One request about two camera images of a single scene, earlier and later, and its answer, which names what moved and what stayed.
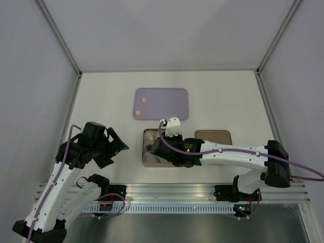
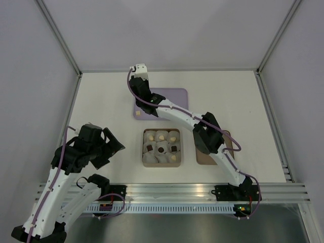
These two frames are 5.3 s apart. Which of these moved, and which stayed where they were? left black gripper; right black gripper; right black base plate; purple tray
Moved: right black gripper
Stayed: purple tray; right black base plate; left black gripper
